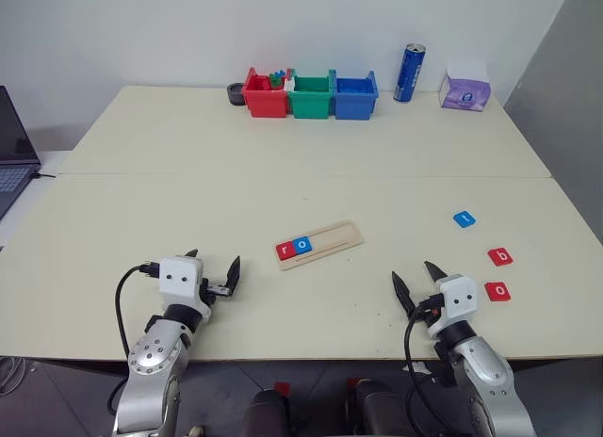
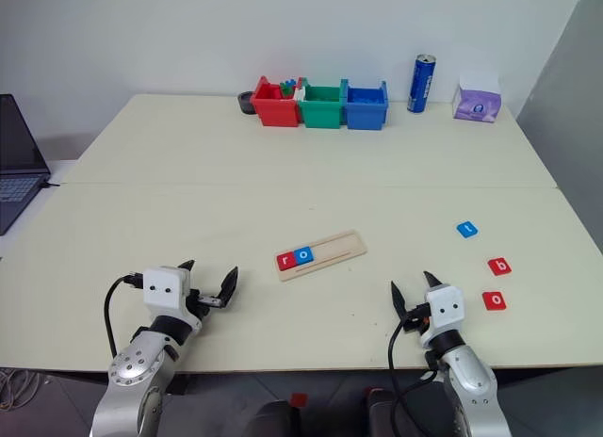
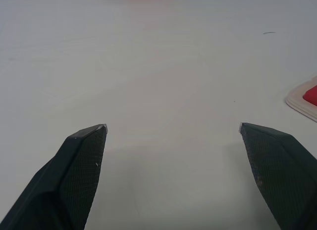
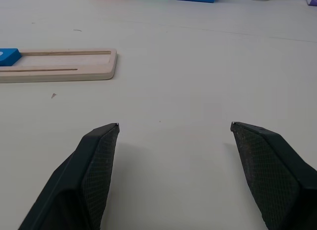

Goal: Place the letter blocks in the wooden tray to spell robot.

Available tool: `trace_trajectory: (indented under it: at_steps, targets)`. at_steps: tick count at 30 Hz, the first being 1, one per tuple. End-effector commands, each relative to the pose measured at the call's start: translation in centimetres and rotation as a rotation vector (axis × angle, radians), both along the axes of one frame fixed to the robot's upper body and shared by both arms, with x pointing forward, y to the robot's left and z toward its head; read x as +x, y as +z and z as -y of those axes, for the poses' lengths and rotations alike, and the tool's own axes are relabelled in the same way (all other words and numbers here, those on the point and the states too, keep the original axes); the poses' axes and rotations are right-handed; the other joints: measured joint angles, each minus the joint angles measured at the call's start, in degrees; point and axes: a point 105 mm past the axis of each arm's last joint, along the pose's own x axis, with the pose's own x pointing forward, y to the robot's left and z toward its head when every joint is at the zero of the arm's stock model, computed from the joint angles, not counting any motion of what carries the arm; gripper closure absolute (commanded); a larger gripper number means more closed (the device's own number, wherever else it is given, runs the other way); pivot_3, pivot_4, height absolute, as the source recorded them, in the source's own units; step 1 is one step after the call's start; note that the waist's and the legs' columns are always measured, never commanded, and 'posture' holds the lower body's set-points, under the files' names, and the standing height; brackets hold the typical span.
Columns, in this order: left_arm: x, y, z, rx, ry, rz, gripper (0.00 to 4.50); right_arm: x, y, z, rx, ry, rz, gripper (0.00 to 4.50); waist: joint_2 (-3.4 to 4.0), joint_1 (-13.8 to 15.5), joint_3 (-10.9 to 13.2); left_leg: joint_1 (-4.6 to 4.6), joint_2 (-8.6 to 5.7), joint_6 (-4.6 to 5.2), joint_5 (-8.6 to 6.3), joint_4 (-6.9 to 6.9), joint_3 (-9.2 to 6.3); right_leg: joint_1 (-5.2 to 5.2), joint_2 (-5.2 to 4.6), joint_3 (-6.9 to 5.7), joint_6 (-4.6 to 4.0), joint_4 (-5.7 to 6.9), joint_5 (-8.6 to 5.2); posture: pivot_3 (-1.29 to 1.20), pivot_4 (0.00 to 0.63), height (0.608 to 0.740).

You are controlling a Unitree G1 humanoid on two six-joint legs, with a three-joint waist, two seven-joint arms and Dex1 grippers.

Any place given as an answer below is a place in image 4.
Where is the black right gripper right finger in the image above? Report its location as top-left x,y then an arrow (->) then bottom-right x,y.
230,121 -> 317,230

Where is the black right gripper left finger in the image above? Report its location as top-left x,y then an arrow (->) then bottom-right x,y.
17,122 -> 120,230

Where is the light wooden letter tray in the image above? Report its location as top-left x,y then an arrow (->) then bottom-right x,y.
0,48 -> 118,84

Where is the blue letter tile o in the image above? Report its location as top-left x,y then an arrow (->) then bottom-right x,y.
0,48 -> 21,67

